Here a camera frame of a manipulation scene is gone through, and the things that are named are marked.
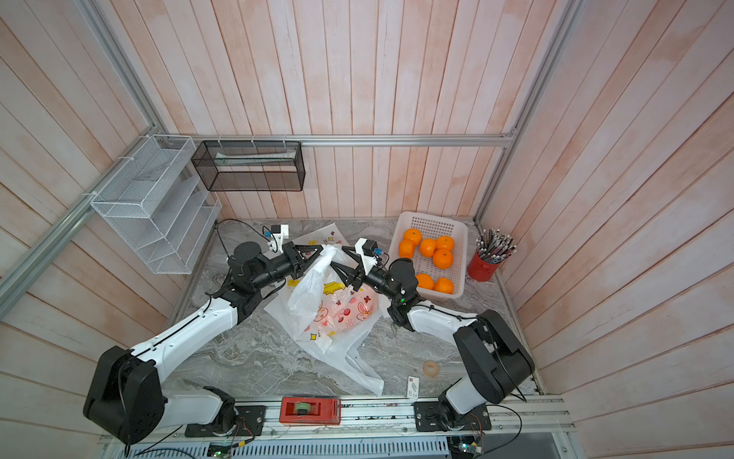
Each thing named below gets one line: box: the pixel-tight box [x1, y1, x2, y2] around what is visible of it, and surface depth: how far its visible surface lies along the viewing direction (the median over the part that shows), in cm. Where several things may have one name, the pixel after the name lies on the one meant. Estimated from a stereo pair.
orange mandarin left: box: [398, 239, 416, 260], surface depth 106 cm
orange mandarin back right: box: [403, 227, 423, 246], surface depth 112 cm
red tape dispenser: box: [279, 396, 342, 426], surface depth 72 cm
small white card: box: [406, 375, 420, 401], surface depth 80 cm
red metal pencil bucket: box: [467, 252, 500, 283], surface depth 97 cm
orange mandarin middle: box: [432, 248, 454, 270], surface depth 103 cm
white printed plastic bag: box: [286, 244, 379, 339], surface depth 86 cm
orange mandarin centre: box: [419, 238, 437, 259], surface depth 106 cm
